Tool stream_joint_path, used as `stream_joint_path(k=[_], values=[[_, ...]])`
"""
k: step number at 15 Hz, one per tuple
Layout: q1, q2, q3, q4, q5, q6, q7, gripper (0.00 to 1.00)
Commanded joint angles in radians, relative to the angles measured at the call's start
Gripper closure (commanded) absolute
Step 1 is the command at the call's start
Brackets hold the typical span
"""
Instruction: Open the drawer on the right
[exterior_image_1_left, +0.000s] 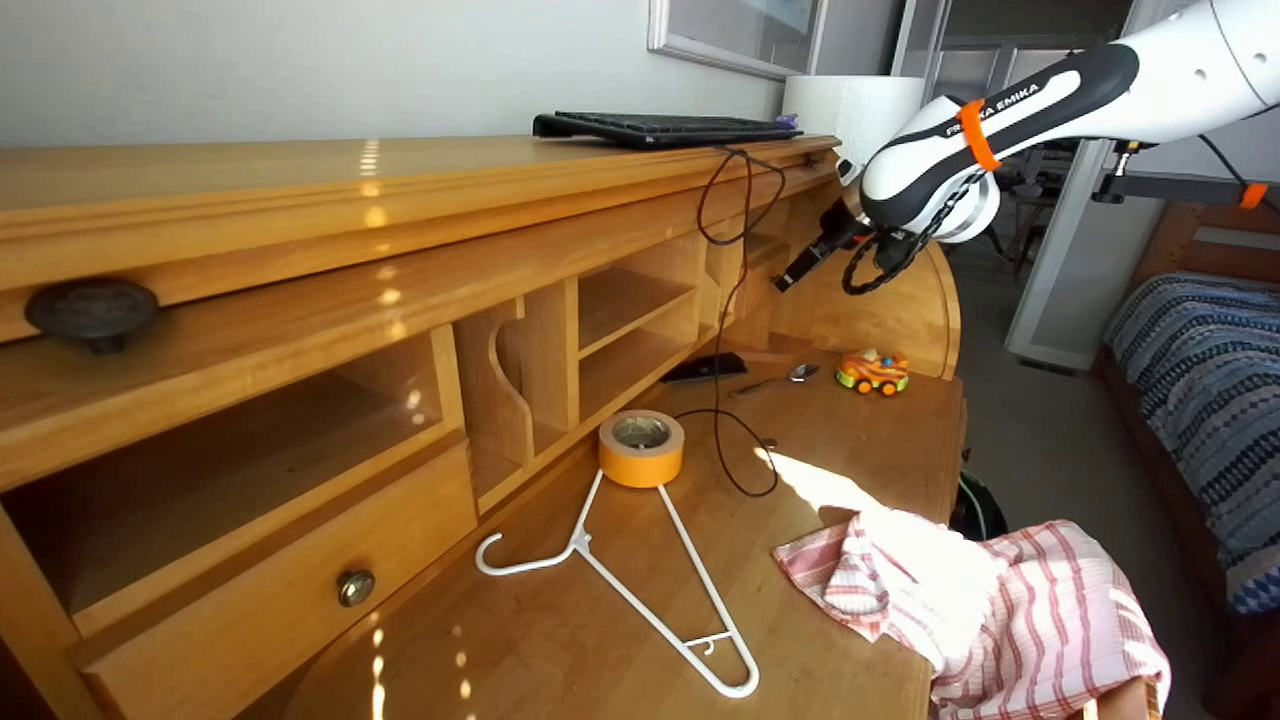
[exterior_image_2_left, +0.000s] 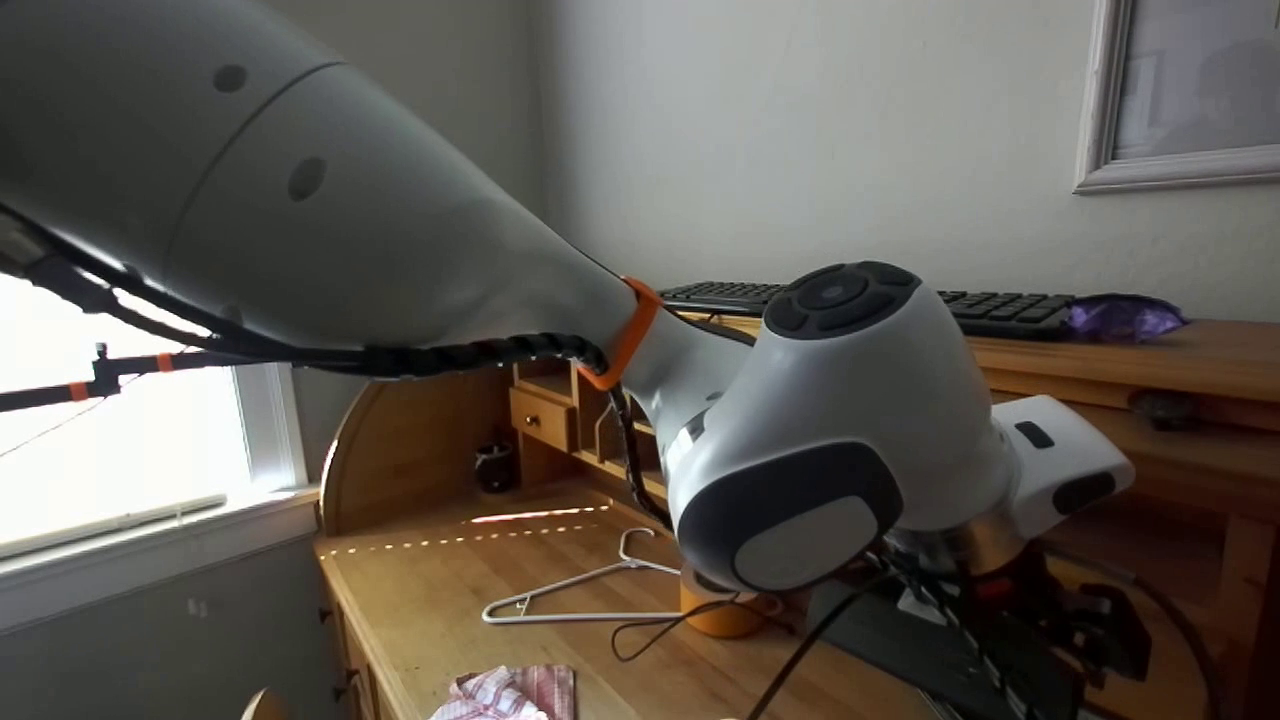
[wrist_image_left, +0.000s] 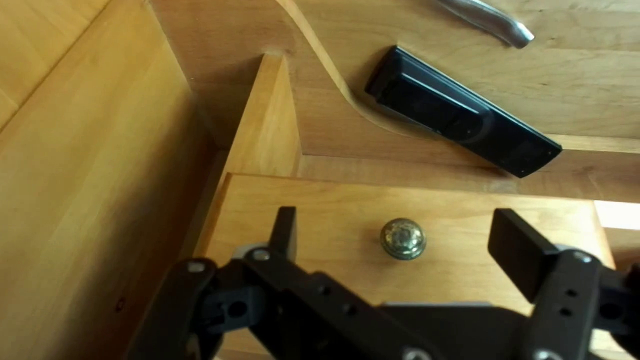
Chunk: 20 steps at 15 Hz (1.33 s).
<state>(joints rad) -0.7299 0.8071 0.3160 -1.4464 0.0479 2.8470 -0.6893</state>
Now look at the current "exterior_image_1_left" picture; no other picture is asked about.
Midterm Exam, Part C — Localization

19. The dark round desk knob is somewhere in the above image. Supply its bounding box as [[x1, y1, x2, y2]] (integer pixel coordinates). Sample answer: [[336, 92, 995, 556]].
[[21, 271, 163, 361]]

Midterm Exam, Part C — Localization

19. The wooden roll-top desk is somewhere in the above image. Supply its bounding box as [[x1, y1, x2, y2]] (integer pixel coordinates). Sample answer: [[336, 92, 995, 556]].
[[0, 131, 973, 720]]

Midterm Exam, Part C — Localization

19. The red striped cloth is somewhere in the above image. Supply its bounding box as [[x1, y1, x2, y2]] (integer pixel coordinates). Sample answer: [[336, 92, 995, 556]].
[[750, 445, 1175, 720]]

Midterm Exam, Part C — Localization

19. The white wire clothes hanger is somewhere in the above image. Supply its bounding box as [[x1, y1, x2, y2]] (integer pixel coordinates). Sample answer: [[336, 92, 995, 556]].
[[473, 466, 765, 703]]

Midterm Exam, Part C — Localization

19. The thin black keyboard cable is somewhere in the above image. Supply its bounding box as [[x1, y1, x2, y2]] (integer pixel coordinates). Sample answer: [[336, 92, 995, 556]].
[[691, 145, 793, 504]]

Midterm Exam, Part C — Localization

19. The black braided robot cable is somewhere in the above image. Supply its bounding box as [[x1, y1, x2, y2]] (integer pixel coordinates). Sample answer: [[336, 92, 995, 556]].
[[840, 219, 945, 300]]

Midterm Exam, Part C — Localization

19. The white pillar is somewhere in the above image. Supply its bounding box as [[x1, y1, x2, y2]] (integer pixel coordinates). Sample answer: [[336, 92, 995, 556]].
[[1004, 131, 1126, 377]]

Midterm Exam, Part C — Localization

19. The black tripod stand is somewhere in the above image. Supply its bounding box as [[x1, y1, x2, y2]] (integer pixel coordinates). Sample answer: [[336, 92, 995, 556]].
[[988, 149, 1071, 271]]

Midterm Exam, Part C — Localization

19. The black rod with orange bands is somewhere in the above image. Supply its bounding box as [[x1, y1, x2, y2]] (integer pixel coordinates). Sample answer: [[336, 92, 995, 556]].
[[1093, 169, 1280, 216]]

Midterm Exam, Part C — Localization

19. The yellow toy car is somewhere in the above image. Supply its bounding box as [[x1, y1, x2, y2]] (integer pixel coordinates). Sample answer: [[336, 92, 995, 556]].
[[833, 342, 914, 399]]

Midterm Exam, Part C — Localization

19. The grey framed wall picture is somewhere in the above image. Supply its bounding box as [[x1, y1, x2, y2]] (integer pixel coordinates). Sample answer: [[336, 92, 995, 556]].
[[643, 0, 833, 80]]

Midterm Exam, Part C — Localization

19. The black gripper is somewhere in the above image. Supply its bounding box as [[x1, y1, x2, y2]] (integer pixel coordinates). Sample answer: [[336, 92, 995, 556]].
[[770, 192, 870, 297]]

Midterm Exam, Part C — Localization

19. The large wooden drawer with knob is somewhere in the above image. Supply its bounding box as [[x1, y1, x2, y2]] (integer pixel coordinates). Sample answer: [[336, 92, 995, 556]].
[[76, 436, 479, 720]]

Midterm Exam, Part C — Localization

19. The black computer keyboard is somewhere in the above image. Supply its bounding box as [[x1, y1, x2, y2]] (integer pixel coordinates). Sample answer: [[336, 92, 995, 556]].
[[527, 106, 805, 151]]

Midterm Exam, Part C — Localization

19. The orange tape roll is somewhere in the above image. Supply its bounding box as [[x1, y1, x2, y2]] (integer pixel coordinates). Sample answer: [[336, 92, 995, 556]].
[[591, 402, 686, 492]]

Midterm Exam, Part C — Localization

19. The black bag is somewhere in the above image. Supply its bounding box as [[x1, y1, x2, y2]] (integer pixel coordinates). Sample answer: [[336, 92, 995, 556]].
[[949, 466, 1013, 542]]

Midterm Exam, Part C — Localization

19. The wooden bed frame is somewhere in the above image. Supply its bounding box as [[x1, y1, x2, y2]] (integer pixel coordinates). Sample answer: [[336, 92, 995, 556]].
[[1126, 195, 1280, 720]]

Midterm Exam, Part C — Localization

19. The blue striped bed blanket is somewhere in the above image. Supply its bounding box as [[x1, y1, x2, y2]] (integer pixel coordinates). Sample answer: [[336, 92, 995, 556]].
[[1094, 267, 1280, 618]]

